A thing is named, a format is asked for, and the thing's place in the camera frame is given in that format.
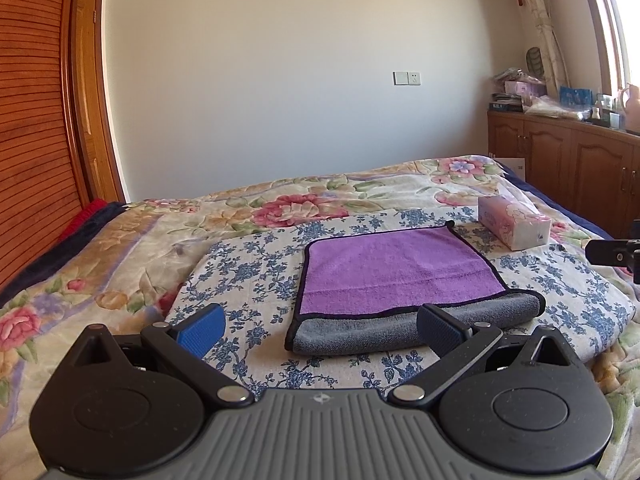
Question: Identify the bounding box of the blue floral white cloth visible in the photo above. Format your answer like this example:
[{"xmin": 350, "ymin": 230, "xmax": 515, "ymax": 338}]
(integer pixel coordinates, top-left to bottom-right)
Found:
[{"xmin": 168, "ymin": 207, "xmax": 639, "ymax": 393}]

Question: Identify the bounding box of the pink box on cabinet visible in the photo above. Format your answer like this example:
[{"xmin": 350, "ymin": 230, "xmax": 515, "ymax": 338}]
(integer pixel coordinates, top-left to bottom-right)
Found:
[{"xmin": 504, "ymin": 80, "xmax": 547, "ymax": 100}]

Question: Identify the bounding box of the purple and grey towel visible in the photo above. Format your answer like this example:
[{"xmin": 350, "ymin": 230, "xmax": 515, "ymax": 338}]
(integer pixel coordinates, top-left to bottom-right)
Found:
[{"xmin": 284, "ymin": 222, "xmax": 546, "ymax": 356}]

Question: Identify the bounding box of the pink thermos jug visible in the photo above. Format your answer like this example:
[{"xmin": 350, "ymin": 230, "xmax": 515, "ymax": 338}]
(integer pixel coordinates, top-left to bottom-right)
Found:
[{"xmin": 620, "ymin": 84, "xmax": 640, "ymax": 134}]

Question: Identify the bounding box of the pink tissue pack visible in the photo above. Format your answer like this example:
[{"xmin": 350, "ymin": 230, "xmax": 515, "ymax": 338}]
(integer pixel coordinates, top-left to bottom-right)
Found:
[{"xmin": 478, "ymin": 195, "xmax": 551, "ymax": 252}]

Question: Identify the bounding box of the wooden room door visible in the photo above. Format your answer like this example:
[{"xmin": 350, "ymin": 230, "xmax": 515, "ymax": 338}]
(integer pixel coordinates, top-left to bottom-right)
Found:
[{"xmin": 70, "ymin": 0, "xmax": 125, "ymax": 202}]

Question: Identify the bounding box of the dark blue bed sheet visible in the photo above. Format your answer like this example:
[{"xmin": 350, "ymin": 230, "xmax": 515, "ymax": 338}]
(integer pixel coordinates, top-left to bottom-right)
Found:
[{"xmin": 497, "ymin": 160, "xmax": 612, "ymax": 240}]

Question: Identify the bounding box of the red blanket edge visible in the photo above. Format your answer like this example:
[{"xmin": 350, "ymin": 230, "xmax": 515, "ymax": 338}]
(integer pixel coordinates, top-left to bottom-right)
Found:
[{"xmin": 58, "ymin": 198, "xmax": 108, "ymax": 243}]

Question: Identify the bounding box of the floral bed blanket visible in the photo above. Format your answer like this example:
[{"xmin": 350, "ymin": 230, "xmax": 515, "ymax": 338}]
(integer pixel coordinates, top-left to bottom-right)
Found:
[{"xmin": 1, "ymin": 155, "xmax": 639, "ymax": 479}]

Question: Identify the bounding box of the white wall switch socket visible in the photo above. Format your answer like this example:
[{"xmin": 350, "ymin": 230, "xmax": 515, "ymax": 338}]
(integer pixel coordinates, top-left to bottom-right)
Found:
[{"xmin": 393, "ymin": 70, "xmax": 421, "ymax": 86}]

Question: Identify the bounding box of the blue box on cabinet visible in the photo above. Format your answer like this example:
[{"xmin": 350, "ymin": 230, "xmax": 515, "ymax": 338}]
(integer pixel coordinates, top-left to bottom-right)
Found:
[{"xmin": 559, "ymin": 86, "xmax": 593, "ymax": 108}]

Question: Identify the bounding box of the wooden cabinet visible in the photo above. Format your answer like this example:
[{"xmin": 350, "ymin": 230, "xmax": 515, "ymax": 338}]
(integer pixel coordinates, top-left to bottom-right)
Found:
[{"xmin": 487, "ymin": 110, "xmax": 639, "ymax": 238}]

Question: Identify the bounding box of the cream patterned curtain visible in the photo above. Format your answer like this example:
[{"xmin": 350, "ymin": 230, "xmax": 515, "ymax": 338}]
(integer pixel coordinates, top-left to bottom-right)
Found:
[{"xmin": 524, "ymin": 0, "xmax": 568, "ymax": 98}]

